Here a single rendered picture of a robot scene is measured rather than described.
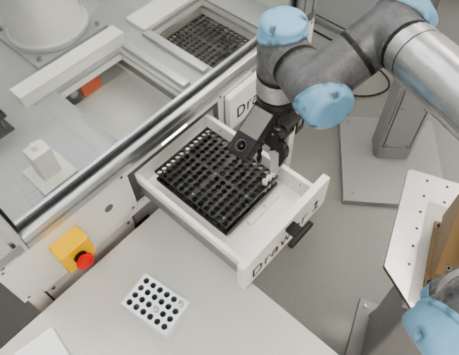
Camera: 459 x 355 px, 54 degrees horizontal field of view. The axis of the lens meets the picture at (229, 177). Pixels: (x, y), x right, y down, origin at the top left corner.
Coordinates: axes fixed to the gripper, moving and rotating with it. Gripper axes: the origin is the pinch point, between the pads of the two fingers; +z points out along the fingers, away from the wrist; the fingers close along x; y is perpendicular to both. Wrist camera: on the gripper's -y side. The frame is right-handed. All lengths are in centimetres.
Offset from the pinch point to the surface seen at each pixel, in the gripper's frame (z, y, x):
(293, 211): 4.3, -2.5, -10.0
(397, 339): 56, 11, -43
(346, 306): 97, 26, -25
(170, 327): 17.3, -34.4, -4.2
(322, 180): 4.4, 7.8, -10.1
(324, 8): 88, 161, 83
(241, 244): 13.6, -11.7, -4.0
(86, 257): 7.9, -37.2, 16.0
